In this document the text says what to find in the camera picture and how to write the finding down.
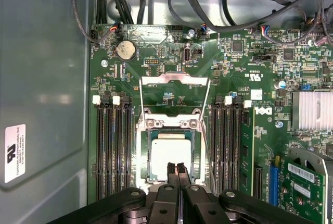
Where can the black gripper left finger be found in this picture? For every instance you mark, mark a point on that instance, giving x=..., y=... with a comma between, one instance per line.
x=162, y=203

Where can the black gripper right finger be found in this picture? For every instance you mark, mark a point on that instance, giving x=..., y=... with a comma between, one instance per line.
x=203, y=203

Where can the silver CPU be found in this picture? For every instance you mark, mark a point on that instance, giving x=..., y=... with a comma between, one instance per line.
x=171, y=153

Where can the metal socket cover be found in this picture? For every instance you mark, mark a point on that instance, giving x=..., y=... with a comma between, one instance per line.
x=156, y=79

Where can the CPU socket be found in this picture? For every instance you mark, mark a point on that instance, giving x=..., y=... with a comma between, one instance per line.
x=141, y=153

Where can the black expansion slot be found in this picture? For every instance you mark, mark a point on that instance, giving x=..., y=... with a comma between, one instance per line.
x=258, y=182

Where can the black RAM slot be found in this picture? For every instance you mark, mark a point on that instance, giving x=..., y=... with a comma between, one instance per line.
x=213, y=143
x=128, y=143
x=235, y=143
x=110, y=143

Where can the graphics card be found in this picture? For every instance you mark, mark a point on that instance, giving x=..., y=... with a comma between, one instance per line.
x=304, y=195

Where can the silver finned heatsink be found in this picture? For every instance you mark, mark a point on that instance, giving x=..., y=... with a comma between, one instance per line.
x=312, y=109

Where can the green motherboard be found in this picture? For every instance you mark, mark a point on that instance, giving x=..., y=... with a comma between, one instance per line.
x=234, y=60

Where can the round silver coin battery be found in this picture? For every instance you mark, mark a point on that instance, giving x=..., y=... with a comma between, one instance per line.
x=126, y=50

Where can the open PC case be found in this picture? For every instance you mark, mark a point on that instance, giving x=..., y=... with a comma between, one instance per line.
x=44, y=78

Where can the white wall sticker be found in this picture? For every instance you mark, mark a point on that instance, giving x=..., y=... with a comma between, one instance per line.
x=15, y=156

